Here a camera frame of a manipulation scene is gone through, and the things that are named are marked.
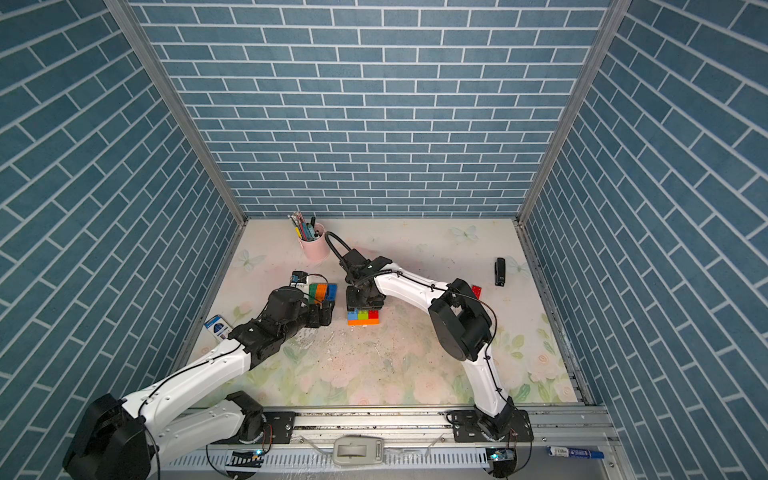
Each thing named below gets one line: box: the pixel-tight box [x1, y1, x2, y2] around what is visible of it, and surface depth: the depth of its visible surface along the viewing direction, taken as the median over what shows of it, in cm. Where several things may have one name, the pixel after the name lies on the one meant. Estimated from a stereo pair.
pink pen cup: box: [298, 222, 331, 262], surface depth 104 cm
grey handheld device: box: [333, 436, 384, 465], surface depth 70 cm
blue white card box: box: [204, 314, 233, 341], surface depth 93 cm
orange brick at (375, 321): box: [347, 318, 381, 326], surface depth 93 cm
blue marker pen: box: [547, 446, 605, 459], surface depth 71 cm
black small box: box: [494, 257, 506, 287], surface depth 104 cm
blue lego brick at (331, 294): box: [326, 283, 337, 301], surface depth 98 cm
